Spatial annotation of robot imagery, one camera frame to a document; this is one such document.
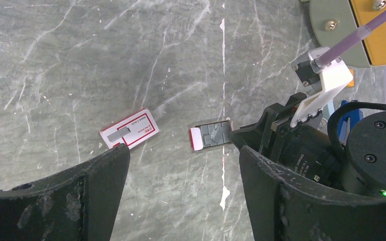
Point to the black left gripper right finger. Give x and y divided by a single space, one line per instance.
284 205

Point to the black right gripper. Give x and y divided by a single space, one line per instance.
358 166

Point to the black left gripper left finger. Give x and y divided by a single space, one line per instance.
79 203

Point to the red white staple box sleeve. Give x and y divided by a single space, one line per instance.
131 131

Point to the light blue white stapler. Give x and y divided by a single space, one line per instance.
328 110

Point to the cream round drawer cabinet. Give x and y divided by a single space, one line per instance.
333 21

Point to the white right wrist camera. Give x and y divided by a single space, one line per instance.
322 83

